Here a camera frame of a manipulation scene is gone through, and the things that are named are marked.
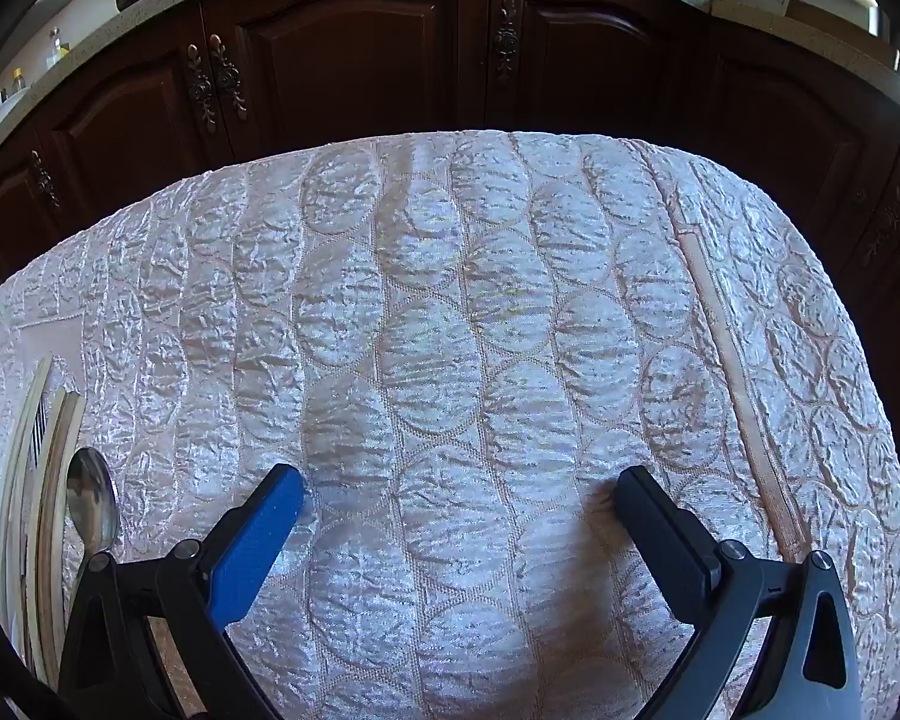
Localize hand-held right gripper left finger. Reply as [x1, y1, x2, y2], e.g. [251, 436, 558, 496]
[58, 463, 306, 720]

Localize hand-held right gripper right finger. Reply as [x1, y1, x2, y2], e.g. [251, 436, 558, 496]
[613, 466, 863, 720]

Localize metal spoon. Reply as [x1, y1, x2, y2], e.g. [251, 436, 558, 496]
[66, 448, 121, 593]

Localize wooden chopstick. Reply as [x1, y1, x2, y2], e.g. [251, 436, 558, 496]
[24, 388, 68, 683]
[0, 355, 55, 638]
[36, 392, 89, 691]

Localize white quilted tablecloth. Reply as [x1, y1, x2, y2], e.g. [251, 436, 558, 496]
[0, 131, 900, 720]

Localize brown wooden base cabinets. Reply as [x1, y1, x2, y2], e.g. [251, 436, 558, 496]
[0, 0, 900, 391]

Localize ornate brass cabinet handle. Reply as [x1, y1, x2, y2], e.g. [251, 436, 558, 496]
[30, 150, 62, 211]
[493, 0, 520, 82]
[208, 34, 247, 121]
[187, 43, 217, 128]
[862, 178, 900, 260]

